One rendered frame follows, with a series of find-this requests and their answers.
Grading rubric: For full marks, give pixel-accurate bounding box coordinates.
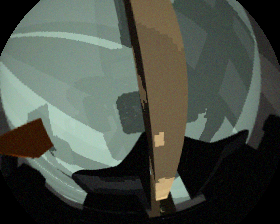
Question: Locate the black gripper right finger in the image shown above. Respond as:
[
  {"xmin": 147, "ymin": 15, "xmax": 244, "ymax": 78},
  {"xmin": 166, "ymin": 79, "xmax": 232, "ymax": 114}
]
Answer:
[{"xmin": 177, "ymin": 129, "xmax": 249, "ymax": 200}]

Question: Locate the long tan wooden rail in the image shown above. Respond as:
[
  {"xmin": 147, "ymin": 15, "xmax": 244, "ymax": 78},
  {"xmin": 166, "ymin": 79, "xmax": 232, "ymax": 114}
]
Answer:
[{"xmin": 123, "ymin": 0, "xmax": 188, "ymax": 200}]

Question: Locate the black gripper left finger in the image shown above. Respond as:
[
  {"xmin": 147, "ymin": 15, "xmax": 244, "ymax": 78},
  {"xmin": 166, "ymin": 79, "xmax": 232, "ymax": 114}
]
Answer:
[{"xmin": 71, "ymin": 132, "xmax": 152, "ymax": 212}]

